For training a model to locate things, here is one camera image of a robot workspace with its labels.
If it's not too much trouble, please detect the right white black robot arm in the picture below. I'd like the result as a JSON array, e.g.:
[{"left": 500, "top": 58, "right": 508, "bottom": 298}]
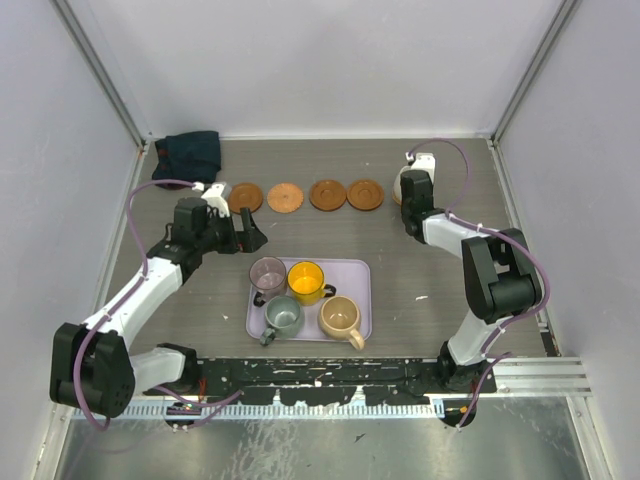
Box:
[{"left": 399, "top": 169, "right": 546, "bottom": 394}]

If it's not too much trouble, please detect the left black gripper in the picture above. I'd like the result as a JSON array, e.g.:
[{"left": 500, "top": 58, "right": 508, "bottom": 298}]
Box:
[{"left": 196, "top": 208, "right": 266, "bottom": 256}]

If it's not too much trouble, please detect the beige ceramic mug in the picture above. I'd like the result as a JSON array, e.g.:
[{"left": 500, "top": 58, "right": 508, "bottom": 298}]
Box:
[{"left": 317, "top": 296, "right": 365, "bottom": 351}]

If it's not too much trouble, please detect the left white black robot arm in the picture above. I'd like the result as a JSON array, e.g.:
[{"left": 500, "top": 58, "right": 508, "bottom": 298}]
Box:
[{"left": 49, "top": 197, "right": 268, "bottom": 419}]

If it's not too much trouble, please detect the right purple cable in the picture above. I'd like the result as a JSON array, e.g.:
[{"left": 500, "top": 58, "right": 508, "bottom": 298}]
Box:
[{"left": 408, "top": 138, "right": 555, "bottom": 429}]

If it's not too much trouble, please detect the grey ceramic mug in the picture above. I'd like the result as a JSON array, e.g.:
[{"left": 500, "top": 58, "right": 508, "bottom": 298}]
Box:
[{"left": 259, "top": 295, "right": 305, "bottom": 347}]

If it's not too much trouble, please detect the white ceramic mug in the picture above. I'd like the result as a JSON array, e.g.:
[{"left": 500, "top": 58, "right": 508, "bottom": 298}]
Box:
[{"left": 392, "top": 173, "right": 402, "bottom": 203}]

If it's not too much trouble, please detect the white slotted cable duct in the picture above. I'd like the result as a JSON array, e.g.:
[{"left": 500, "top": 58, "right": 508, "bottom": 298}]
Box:
[{"left": 72, "top": 402, "right": 446, "bottom": 420}]

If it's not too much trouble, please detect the aluminium front rail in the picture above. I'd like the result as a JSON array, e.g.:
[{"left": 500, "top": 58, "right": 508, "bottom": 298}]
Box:
[{"left": 49, "top": 357, "right": 593, "bottom": 400}]

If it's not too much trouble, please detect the dark blue folded cloth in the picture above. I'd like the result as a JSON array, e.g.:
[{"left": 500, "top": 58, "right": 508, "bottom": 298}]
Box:
[{"left": 151, "top": 131, "right": 222, "bottom": 184}]

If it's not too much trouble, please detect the lavender plastic tray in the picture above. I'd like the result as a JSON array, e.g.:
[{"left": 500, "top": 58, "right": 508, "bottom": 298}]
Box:
[{"left": 246, "top": 258, "right": 373, "bottom": 342}]

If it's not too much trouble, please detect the purple cable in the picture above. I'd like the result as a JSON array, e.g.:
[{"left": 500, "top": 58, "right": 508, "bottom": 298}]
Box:
[
  {"left": 73, "top": 179, "right": 245, "bottom": 431},
  {"left": 408, "top": 138, "right": 555, "bottom": 429}
]

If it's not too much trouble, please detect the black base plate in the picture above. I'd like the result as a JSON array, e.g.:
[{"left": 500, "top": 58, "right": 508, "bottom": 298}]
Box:
[{"left": 167, "top": 358, "right": 484, "bottom": 406}]

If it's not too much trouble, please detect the brown wooden round coaster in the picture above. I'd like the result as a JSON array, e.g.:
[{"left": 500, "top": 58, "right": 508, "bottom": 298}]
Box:
[{"left": 347, "top": 179, "right": 384, "bottom": 211}]

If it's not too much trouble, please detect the yellow mug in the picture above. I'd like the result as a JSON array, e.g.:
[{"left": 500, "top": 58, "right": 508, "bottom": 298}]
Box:
[{"left": 287, "top": 261, "right": 337, "bottom": 306}]

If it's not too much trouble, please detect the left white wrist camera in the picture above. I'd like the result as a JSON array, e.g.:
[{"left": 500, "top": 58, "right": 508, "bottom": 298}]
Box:
[{"left": 191, "top": 182, "right": 232, "bottom": 218}]

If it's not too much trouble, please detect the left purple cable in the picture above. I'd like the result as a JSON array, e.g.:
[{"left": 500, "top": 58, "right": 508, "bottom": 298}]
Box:
[{"left": 73, "top": 179, "right": 245, "bottom": 431}]

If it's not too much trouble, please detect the purple glass mug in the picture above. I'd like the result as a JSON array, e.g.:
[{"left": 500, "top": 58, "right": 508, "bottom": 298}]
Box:
[{"left": 249, "top": 257, "right": 287, "bottom": 307}]

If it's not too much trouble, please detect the dark brown wooden coaster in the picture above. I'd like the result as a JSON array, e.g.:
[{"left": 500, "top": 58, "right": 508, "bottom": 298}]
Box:
[{"left": 309, "top": 179, "right": 347, "bottom": 212}]

